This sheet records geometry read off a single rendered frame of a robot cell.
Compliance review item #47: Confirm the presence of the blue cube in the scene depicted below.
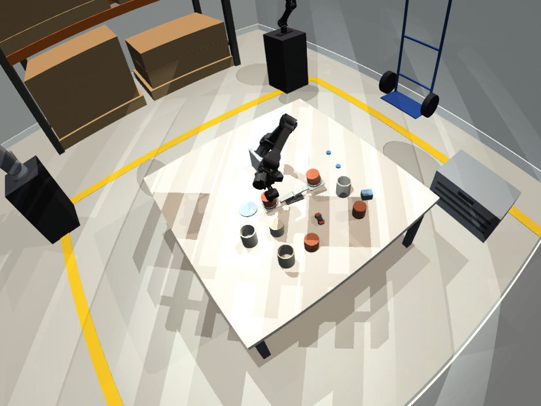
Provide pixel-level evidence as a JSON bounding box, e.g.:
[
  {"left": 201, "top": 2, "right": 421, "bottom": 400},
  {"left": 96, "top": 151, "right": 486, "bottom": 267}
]
[{"left": 360, "top": 189, "right": 373, "bottom": 201}]

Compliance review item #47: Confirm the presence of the small red toy car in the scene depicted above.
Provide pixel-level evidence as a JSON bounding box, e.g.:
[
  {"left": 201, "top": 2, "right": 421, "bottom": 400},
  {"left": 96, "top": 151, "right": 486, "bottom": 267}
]
[{"left": 314, "top": 213, "right": 325, "bottom": 225}]

